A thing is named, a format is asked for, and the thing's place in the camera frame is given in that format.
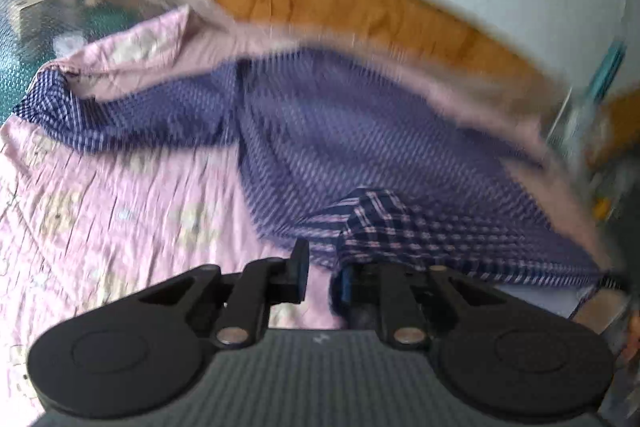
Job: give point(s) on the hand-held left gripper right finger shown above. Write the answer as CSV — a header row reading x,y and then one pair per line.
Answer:
x,y
346,287

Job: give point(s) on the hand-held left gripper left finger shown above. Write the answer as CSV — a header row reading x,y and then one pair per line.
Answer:
x,y
301,279

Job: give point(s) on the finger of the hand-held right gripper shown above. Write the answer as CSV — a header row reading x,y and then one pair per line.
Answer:
x,y
616,283

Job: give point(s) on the navy checked shirt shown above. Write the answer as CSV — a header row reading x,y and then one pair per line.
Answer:
x,y
350,132

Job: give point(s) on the brown wooden furniture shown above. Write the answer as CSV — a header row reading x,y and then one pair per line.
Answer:
x,y
622,107

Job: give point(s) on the pink bear print quilt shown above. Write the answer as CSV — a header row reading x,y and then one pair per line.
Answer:
x,y
125,207

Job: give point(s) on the green mattress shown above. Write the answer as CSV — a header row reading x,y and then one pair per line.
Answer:
x,y
15,77

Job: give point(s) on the teal metal frame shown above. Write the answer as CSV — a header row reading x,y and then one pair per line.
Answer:
x,y
607,67

